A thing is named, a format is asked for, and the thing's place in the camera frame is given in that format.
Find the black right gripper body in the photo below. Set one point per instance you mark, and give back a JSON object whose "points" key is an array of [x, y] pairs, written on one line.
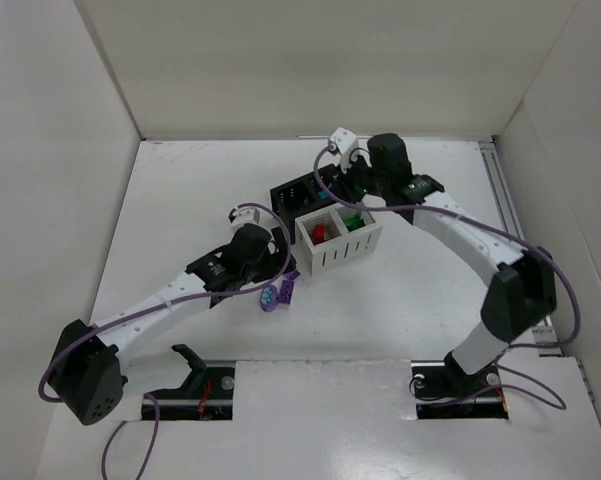
{"points": [[350, 181]]}

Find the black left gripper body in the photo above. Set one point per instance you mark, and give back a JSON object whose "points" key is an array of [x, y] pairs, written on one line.
{"points": [[278, 250]]}

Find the purple round flower lego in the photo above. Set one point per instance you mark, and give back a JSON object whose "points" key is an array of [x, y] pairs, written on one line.
{"points": [[268, 300]]}

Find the green rounded lego block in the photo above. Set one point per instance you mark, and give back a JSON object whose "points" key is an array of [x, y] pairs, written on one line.
{"points": [[354, 222]]}

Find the red lego block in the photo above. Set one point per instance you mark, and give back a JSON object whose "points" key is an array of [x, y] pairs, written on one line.
{"points": [[320, 234]]}

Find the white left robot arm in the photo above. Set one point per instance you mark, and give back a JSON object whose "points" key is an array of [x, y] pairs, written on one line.
{"points": [[95, 366]]}

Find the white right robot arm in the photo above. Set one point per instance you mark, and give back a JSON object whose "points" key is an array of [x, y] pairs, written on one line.
{"points": [[520, 282]]}

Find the black two-slot container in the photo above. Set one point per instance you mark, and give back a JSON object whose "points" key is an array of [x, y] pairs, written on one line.
{"points": [[297, 198]]}

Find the white two-slot container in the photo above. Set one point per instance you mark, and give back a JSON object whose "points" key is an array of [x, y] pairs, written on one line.
{"points": [[342, 247]]}

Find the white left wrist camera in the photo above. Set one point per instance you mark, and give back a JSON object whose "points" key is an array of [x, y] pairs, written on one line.
{"points": [[240, 216]]}

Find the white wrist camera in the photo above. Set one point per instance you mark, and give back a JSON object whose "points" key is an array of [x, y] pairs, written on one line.
{"points": [[343, 142], [240, 216]]}

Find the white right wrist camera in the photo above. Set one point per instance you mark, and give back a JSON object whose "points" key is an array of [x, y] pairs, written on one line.
{"points": [[343, 142]]}

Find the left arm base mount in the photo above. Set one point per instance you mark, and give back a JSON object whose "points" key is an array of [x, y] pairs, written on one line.
{"points": [[204, 396]]}

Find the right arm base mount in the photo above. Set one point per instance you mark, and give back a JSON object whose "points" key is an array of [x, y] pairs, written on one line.
{"points": [[441, 396]]}

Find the aluminium rail right edge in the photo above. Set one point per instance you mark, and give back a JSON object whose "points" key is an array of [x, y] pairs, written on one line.
{"points": [[543, 333]]}

